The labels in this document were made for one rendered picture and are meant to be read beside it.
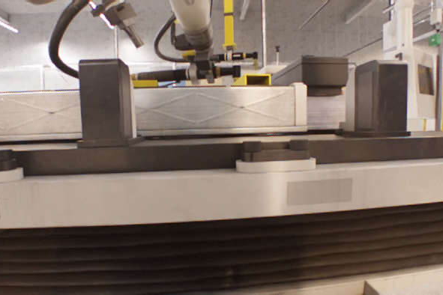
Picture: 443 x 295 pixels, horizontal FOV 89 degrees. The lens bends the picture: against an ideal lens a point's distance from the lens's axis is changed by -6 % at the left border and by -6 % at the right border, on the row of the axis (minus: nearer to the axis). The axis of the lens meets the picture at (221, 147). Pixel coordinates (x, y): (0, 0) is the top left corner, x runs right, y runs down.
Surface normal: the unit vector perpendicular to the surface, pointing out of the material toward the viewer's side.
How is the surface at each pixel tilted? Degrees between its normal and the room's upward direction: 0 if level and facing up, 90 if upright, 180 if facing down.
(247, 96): 90
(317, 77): 90
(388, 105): 90
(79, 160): 90
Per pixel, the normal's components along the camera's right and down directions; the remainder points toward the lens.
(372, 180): 0.09, 0.08
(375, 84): -1.00, 0.04
